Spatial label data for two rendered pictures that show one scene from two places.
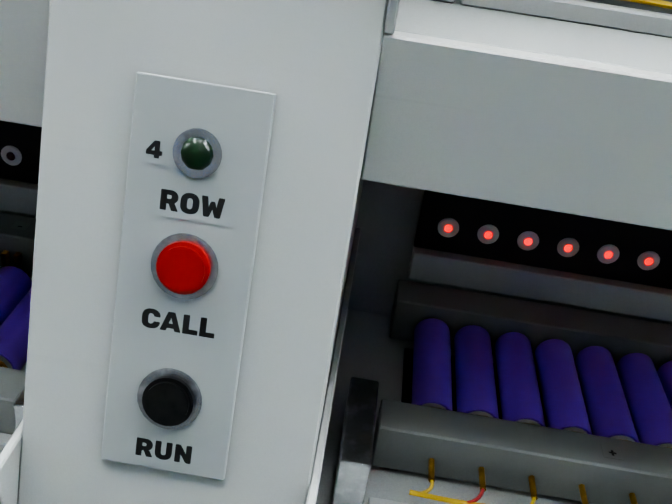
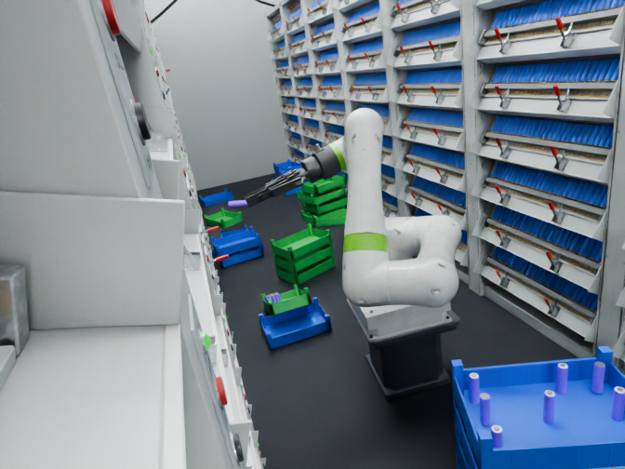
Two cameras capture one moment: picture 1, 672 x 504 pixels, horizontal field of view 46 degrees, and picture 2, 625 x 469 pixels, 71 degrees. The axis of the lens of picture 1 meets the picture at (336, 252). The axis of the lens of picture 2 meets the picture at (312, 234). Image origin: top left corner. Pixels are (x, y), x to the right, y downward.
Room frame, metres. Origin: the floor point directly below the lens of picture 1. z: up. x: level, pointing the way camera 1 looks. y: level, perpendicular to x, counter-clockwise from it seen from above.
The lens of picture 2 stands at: (0.25, 1.65, 1.16)
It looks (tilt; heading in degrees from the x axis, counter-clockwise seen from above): 21 degrees down; 255
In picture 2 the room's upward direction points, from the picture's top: 10 degrees counter-clockwise
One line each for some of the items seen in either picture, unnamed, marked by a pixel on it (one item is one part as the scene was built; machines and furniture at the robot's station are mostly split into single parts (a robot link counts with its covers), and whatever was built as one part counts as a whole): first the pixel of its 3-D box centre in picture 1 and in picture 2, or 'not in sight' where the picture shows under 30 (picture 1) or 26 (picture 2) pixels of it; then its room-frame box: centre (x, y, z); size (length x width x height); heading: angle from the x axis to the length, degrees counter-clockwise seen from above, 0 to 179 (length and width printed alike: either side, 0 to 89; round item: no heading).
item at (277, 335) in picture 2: not in sight; (294, 321); (-0.07, -0.11, 0.04); 0.30 x 0.20 x 0.08; 178
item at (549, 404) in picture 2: not in sight; (549, 406); (-0.27, 1.17, 0.52); 0.02 x 0.02 x 0.06
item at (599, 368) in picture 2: not in sight; (598, 378); (-0.40, 1.16, 0.52); 0.02 x 0.02 x 0.06
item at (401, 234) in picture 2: not in sight; (395, 245); (-0.38, 0.41, 0.53); 0.16 x 0.13 x 0.19; 143
